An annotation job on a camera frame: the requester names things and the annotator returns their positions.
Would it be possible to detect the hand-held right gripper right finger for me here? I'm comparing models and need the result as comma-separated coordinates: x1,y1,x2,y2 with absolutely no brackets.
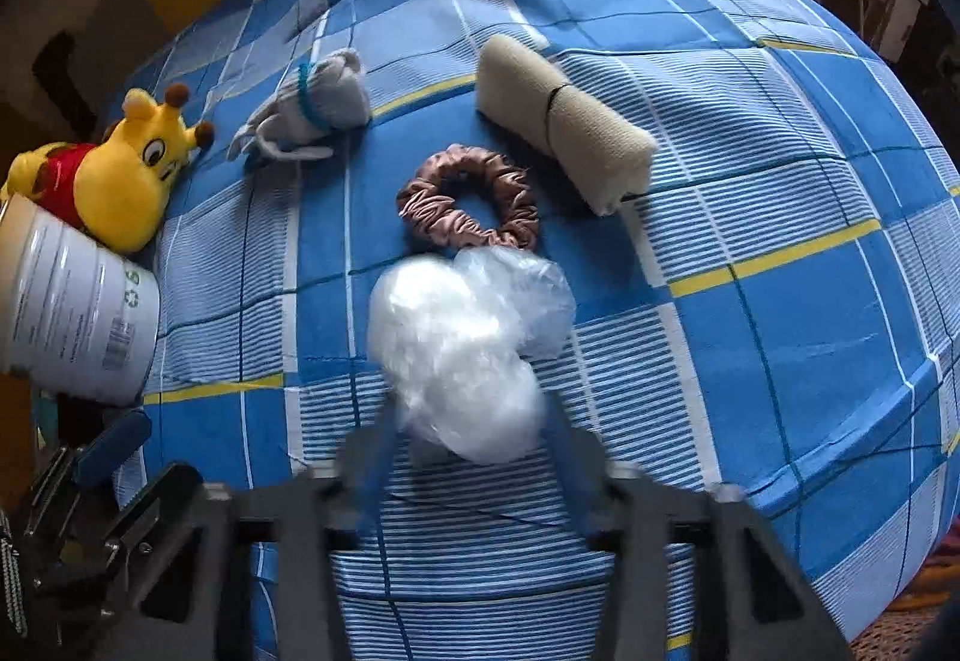
544,391,852,661

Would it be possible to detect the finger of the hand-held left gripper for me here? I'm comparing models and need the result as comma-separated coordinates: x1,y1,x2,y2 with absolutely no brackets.
75,408,153,493

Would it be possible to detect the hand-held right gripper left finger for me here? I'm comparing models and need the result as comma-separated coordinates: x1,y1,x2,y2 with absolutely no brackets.
90,398,402,661

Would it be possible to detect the white tin can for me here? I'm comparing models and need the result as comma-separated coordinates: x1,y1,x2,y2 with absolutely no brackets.
0,192,161,407

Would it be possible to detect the clear plastic bag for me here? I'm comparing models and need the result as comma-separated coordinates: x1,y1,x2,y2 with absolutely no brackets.
367,247,577,467

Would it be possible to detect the blue plaid bed sheet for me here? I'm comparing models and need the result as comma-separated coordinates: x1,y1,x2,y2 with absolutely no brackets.
105,0,960,661

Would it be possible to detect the yellow plush toy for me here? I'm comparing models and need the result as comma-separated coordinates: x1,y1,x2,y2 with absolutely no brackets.
0,82,217,255

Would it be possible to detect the brown satin scrunchie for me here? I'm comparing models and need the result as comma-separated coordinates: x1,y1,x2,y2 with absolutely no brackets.
396,143,541,253

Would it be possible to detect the grey mouse plush toy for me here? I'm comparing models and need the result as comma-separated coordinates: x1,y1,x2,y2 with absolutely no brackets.
227,47,373,166

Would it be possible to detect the woven straw mat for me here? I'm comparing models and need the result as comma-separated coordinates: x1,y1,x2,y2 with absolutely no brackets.
855,601,960,661

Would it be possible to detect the beige rolled cloth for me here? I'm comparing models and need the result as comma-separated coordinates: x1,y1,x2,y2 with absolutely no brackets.
476,33,659,217

